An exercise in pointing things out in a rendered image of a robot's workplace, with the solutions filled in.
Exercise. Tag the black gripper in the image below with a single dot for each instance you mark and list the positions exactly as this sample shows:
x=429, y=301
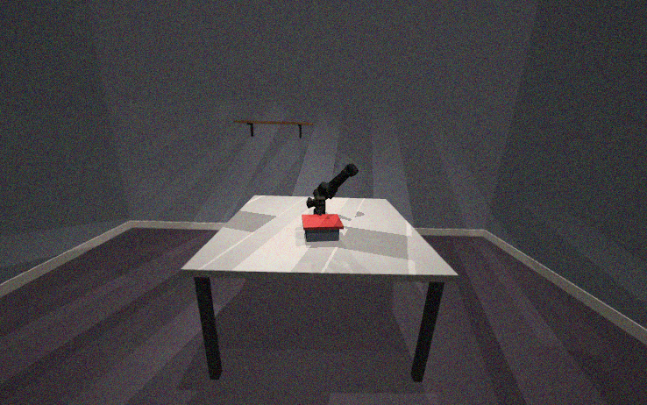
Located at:
x=319, y=205

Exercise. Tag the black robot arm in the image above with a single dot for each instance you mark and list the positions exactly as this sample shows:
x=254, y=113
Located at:
x=329, y=189

